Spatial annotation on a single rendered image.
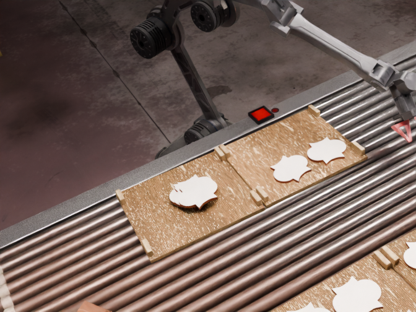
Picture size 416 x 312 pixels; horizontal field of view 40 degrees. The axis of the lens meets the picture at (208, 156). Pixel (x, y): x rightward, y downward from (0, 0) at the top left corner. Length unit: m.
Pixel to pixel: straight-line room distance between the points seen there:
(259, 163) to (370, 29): 2.73
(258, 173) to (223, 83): 2.19
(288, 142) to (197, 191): 0.41
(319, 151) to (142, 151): 1.84
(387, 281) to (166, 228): 0.70
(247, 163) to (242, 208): 0.22
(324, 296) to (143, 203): 0.70
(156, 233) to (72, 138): 2.19
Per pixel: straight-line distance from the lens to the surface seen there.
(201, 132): 3.07
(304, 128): 2.18
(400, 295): 1.69
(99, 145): 3.86
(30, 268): 1.99
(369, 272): 1.73
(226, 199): 1.94
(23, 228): 2.12
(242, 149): 2.12
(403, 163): 2.07
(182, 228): 1.88
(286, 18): 1.99
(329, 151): 2.06
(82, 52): 4.95
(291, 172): 1.99
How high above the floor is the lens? 2.32
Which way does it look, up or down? 41 degrees down
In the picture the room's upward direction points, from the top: 11 degrees counter-clockwise
